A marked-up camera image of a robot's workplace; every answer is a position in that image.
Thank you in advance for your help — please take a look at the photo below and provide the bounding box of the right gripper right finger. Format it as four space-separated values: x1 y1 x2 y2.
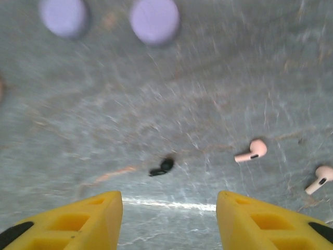
216 190 333 250

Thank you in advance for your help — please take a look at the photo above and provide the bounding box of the black earbud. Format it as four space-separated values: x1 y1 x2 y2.
148 155 175 178

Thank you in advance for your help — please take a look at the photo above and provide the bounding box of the purple earbud charging case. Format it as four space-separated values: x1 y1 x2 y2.
129 0 182 46
39 0 91 40

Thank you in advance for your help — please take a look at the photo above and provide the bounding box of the pink earbud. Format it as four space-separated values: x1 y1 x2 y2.
304 165 333 195
234 139 268 164

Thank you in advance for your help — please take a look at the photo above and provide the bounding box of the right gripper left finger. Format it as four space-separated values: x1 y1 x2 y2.
0 190 123 250

